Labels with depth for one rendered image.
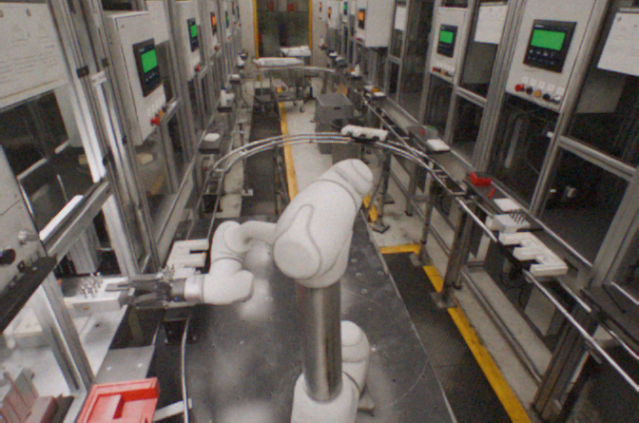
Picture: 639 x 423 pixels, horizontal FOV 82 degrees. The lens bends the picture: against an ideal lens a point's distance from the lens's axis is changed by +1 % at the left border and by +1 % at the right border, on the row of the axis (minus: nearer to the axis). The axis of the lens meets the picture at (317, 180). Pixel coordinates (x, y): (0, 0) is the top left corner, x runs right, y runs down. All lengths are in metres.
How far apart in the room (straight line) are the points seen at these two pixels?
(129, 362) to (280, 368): 0.50
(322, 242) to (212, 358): 0.96
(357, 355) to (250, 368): 0.45
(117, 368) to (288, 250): 0.78
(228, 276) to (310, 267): 0.59
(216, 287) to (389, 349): 0.71
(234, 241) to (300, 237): 0.62
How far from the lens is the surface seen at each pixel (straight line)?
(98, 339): 1.41
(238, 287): 1.21
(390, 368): 1.49
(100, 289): 1.34
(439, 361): 2.43
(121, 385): 1.19
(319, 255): 0.65
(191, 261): 1.64
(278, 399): 1.41
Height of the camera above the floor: 1.87
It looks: 27 degrees down
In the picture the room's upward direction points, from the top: 1 degrees clockwise
